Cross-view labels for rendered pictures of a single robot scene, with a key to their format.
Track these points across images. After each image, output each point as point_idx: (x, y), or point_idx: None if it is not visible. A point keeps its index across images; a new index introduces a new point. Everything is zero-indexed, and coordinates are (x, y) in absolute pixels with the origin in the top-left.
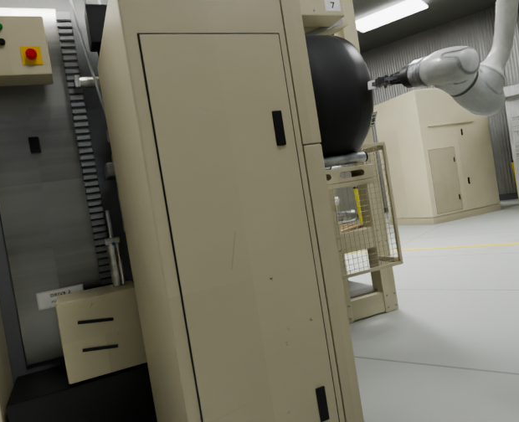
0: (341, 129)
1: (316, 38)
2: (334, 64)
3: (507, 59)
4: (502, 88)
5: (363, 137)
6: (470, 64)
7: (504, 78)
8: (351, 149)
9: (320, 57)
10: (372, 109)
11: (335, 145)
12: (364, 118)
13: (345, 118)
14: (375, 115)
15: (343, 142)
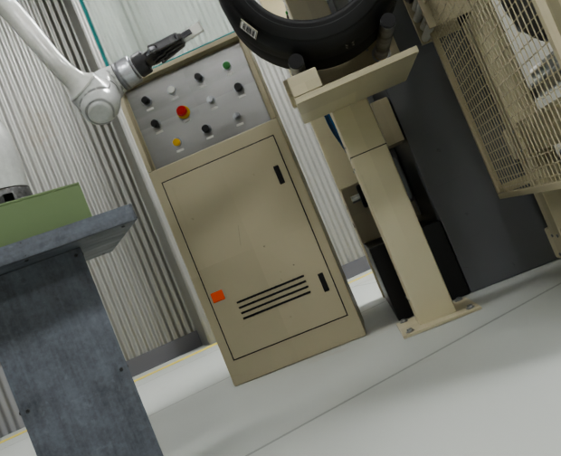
0: (259, 53)
1: None
2: None
3: (60, 80)
4: (78, 109)
5: (270, 48)
6: None
7: (71, 100)
8: (288, 59)
9: None
10: (238, 22)
11: (280, 63)
12: (244, 37)
13: (247, 44)
14: (243, 23)
15: (275, 60)
